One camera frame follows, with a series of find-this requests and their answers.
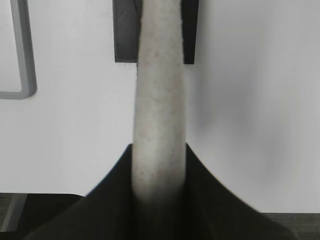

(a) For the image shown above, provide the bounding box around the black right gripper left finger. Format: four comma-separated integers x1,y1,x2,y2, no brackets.
24,143,141,240

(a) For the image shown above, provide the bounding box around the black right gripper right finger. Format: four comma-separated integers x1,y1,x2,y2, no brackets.
179,143,298,240

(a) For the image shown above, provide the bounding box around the white-handled kitchen knife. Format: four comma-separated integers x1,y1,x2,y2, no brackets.
132,0,186,202

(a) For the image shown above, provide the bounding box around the white grey-rimmed cutting board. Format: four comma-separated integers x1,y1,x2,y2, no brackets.
0,0,38,100

